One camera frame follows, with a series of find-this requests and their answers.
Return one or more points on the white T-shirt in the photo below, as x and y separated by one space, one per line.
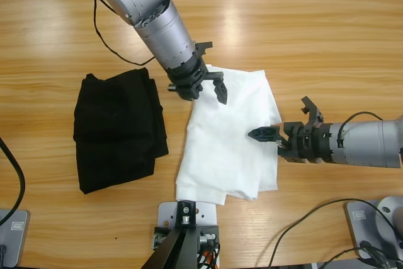
226 155

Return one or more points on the white mount plate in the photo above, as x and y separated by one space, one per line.
167 212

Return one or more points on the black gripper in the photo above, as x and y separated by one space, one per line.
305 143
189 77

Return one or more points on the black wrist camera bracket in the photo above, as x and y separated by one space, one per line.
313 111
204 45

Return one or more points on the black garment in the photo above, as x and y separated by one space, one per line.
119 130

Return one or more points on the black post with brackets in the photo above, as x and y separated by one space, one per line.
176 247

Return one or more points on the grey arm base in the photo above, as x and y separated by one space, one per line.
359 218
15 234

